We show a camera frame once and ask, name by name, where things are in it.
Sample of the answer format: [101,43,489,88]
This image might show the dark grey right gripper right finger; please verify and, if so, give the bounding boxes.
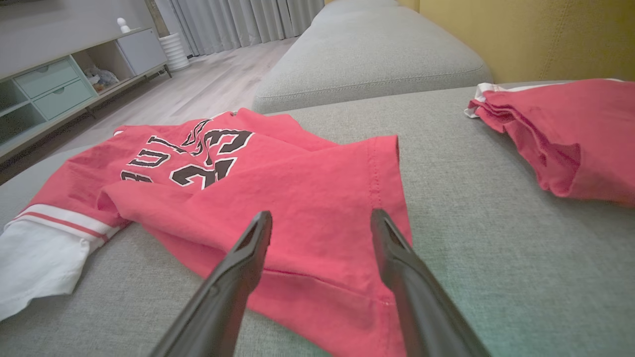
[370,208,492,357]

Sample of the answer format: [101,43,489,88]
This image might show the red basketball jersey shirt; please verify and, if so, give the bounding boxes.
[0,108,413,357]

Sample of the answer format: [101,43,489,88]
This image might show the white ribbed vase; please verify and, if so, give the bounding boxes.
[159,32,191,73]

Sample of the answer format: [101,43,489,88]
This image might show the grey fabric sofa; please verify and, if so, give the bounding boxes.
[0,81,635,357]

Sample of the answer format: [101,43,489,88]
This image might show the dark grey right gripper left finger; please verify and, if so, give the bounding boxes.
[149,211,273,357]

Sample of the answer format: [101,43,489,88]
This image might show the light grey TV cabinet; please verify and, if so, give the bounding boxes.
[0,27,172,165]

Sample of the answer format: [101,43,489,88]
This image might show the grey pleated curtain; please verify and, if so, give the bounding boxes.
[154,0,325,57]

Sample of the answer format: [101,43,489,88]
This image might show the white cabinet door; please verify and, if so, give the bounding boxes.
[117,29,167,76]

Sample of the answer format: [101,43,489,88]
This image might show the pale green cabinet drawer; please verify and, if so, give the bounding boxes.
[34,79,96,121]
[14,59,80,99]

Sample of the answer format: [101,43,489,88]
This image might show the red shorts with white stripe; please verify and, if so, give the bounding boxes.
[464,78,635,207]

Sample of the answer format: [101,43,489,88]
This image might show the small grey sofa seat cushion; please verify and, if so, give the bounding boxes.
[252,0,493,115]

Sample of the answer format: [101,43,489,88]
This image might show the yellow sofa backrest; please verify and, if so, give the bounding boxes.
[397,0,635,84]

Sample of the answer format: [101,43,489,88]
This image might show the toy clutter in cabinet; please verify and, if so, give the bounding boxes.
[84,65,120,93]

